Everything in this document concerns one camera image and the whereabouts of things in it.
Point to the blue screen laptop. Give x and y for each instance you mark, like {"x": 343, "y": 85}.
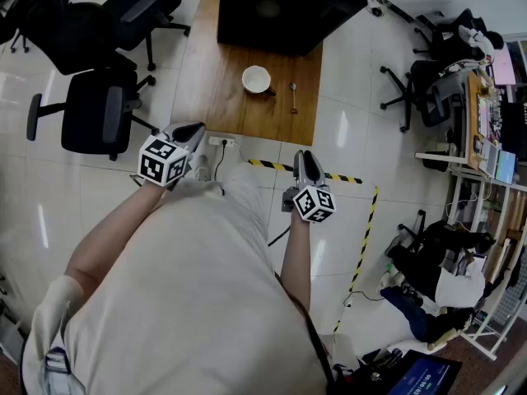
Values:
{"x": 424, "y": 377}

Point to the person's left forearm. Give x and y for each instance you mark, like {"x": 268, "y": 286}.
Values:
{"x": 115, "y": 229}

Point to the open silver laptop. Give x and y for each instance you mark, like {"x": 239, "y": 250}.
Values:
{"x": 500, "y": 163}

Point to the white power strip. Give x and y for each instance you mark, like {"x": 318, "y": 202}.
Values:
{"x": 220, "y": 141}

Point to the black office chair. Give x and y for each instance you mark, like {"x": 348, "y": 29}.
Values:
{"x": 70, "y": 31}
{"x": 136, "y": 10}
{"x": 428, "y": 97}
{"x": 449, "y": 35}
{"x": 12, "y": 23}
{"x": 92, "y": 113}

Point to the person's white shoe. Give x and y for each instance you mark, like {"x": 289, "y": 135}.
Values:
{"x": 201, "y": 167}

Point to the white metal shelf rack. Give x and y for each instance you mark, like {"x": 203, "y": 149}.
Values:
{"x": 465, "y": 187}

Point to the black box cabinet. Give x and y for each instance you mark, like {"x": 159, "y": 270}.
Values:
{"x": 288, "y": 10}

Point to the yellow black hazard tape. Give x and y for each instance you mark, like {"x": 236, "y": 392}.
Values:
{"x": 366, "y": 237}

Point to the black chair base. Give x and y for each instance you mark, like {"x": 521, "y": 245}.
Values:
{"x": 413, "y": 230}

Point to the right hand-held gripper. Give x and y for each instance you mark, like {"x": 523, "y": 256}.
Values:
{"x": 313, "y": 204}

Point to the person's cream trousers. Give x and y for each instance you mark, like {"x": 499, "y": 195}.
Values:
{"x": 247, "y": 196}

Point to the person's cream shirt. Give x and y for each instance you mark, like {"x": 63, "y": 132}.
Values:
{"x": 185, "y": 303}

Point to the cluttered wooden office desk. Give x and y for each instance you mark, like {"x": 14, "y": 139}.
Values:
{"x": 475, "y": 113}

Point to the person's right forearm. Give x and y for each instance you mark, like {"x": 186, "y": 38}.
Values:
{"x": 297, "y": 257}

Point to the metal spoon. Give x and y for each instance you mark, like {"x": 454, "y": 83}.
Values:
{"x": 293, "y": 97}

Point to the white extension socket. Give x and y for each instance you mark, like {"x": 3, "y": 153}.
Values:
{"x": 374, "y": 3}

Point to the pink screen monitor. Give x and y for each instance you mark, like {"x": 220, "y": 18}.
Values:
{"x": 504, "y": 66}

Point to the white bowl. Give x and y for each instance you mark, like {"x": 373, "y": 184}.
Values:
{"x": 255, "y": 78}

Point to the white jacket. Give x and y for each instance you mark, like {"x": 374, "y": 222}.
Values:
{"x": 475, "y": 39}

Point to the black waste bin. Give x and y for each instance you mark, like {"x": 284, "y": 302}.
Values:
{"x": 435, "y": 162}

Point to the black monitor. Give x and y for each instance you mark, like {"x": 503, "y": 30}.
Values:
{"x": 514, "y": 126}

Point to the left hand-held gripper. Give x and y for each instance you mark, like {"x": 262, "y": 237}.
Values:
{"x": 162, "y": 161}

